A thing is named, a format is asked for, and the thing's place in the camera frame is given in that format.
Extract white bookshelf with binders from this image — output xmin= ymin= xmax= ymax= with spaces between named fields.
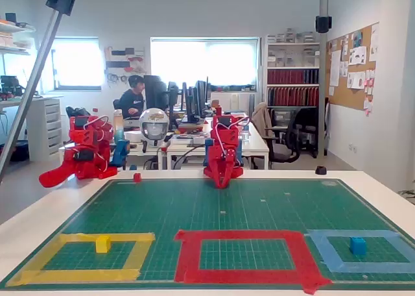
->
xmin=264 ymin=32 xmax=322 ymax=115

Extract white servo cable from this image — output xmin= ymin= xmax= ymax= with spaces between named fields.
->
xmin=213 ymin=115 xmax=251 ymax=159

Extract red tape square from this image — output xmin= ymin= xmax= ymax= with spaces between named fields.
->
xmin=173 ymin=229 xmax=333 ymax=295

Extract slanted metal pole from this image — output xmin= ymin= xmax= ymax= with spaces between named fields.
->
xmin=0 ymin=0 xmax=75 ymax=184

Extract vertical grey pole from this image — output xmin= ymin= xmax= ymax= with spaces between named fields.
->
xmin=319 ymin=0 xmax=329 ymax=157

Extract white helmet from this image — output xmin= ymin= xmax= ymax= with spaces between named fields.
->
xmin=139 ymin=108 xmax=170 ymax=147

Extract beige jacket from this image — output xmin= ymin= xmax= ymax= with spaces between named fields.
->
xmin=252 ymin=103 xmax=276 ymax=140

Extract white wall shelf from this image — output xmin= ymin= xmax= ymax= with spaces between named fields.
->
xmin=0 ymin=12 xmax=36 ymax=56

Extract black office chair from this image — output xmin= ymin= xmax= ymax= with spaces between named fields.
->
xmin=264 ymin=109 xmax=304 ymax=170
xmin=300 ymin=107 xmax=320 ymax=159

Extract wide bright window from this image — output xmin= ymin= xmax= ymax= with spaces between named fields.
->
xmin=150 ymin=36 xmax=261 ymax=91

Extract white drawer cabinet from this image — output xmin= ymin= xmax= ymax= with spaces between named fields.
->
xmin=25 ymin=96 xmax=64 ymax=162

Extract yellow cube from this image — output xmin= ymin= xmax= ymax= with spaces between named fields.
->
xmin=95 ymin=235 xmax=112 ymax=254

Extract green cutting mat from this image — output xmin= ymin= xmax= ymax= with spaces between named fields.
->
xmin=0 ymin=178 xmax=415 ymax=291

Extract seated person in dark sweater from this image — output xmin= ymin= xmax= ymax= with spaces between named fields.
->
xmin=118 ymin=75 xmax=147 ymax=120

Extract cork notice board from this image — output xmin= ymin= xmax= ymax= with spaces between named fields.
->
xmin=326 ymin=21 xmax=381 ymax=117

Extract colourful drink bottle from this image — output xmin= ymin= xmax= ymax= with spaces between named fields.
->
xmin=113 ymin=109 xmax=126 ymax=145

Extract red leader arm with handle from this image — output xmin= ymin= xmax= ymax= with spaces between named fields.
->
xmin=38 ymin=115 xmax=118 ymax=189

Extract green plant leaves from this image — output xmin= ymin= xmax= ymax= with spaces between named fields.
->
xmin=397 ymin=188 xmax=415 ymax=206

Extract blue tape square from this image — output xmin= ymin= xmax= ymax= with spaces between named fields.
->
xmin=304 ymin=228 xmax=415 ymax=275

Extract small bright window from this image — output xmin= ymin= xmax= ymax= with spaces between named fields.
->
xmin=51 ymin=37 xmax=102 ymax=92

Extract yellow tape square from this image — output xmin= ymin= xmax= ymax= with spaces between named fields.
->
xmin=5 ymin=232 xmax=156 ymax=288

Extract blue cube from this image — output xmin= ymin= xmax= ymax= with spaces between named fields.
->
xmin=350 ymin=236 xmax=367 ymax=256

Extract wall tool rack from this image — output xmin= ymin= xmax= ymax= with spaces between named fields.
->
xmin=104 ymin=46 xmax=146 ymax=82

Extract black computer monitor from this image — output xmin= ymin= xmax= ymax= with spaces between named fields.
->
xmin=181 ymin=77 xmax=211 ymax=123
xmin=167 ymin=81 xmax=181 ymax=130
xmin=143 ymin=74 xmax=169 ymax=114

